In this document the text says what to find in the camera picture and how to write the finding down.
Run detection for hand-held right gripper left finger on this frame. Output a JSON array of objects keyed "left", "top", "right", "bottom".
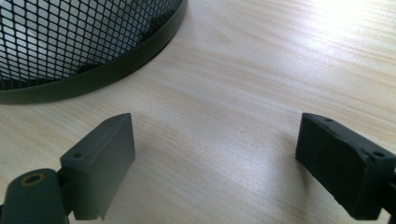
[{"left": 59, "top": 112, "right": 136, "bottom": 221}]

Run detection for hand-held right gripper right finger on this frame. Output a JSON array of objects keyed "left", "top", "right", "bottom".
[{"left": 294, "top": 112, "right": 396, "bottom": 221}]

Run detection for black mesh bin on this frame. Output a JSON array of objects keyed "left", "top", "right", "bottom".
[{"left": 0, "top": 0, "right": 189, "bottom": 105}]

